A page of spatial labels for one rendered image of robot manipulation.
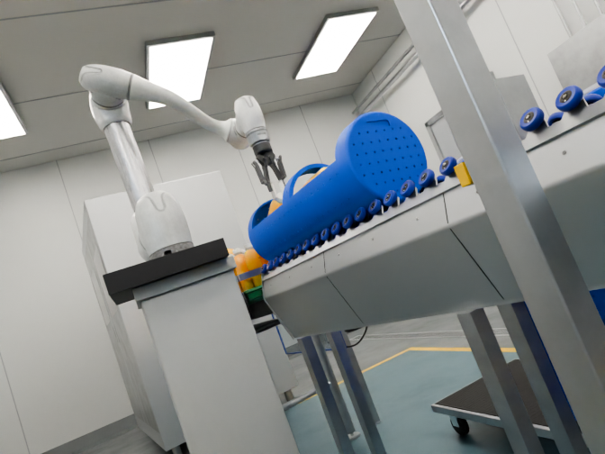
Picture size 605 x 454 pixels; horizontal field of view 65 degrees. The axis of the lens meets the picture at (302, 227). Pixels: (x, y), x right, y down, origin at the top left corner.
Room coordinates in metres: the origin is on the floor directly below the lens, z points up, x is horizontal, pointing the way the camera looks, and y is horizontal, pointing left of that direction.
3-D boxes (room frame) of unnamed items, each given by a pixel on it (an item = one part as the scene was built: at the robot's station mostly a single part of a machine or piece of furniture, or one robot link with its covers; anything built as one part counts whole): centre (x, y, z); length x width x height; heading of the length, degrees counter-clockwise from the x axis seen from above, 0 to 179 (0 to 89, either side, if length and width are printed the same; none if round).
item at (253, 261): (2.21, 0.27, 1.00); 0.07 x 0.07 x 0.19
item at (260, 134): (1.86, 0.04, 1.45); 0.09 x 0.09 x 0.06
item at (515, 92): (0.98, -0.51, 1.00); 0.10 x 0.04 x 0.15; 119
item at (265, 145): (1.86, 0.04, 1.38); 0.08 x 0.07 x 0.09; 119
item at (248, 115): (1.88, 0.04, 1.56); 0.13 x 0.11 x 0.16; 23
